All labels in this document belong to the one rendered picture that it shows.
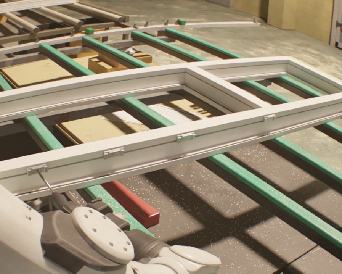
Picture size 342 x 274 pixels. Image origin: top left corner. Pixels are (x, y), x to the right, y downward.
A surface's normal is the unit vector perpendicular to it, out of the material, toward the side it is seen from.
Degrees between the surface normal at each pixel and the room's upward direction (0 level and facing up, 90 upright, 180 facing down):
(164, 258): 18
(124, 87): 90
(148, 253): 22
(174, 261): 11
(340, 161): 0
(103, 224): 39
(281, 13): 90
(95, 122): 0
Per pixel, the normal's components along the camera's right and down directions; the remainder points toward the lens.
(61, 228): 0.65, -0.75
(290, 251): 0.08, -0.90
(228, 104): -0.83, 0.18
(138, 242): -0.03, -0.80
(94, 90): 0.55, 0.40
